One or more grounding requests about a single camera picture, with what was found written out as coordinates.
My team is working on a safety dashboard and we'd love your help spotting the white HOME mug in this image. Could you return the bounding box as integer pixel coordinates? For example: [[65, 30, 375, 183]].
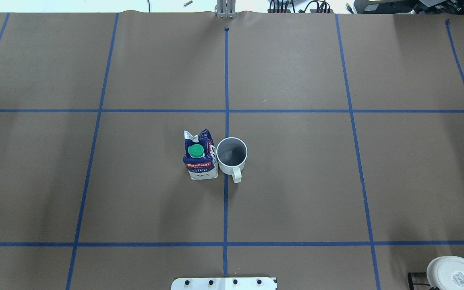
[[216, 137, 248, 184]]

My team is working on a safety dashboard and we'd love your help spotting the blue Pascual milk carton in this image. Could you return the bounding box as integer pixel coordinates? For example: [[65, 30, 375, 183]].
[[182, 129, 219, 180]]

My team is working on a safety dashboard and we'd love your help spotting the white mug lower rack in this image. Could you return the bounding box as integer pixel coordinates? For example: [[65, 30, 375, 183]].
[[427, 256, 464, 290]]

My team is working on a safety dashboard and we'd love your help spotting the aluminium frame post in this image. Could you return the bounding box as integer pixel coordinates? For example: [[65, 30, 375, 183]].
[[215, 0, 237, 19]]

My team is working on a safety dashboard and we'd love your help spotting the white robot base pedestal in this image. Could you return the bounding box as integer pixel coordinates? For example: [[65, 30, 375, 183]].
[[171, 277, 278, 290]]

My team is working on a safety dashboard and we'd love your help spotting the black wire mug rack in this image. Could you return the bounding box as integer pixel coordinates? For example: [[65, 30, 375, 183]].
[[407, 272, 437, 290]]

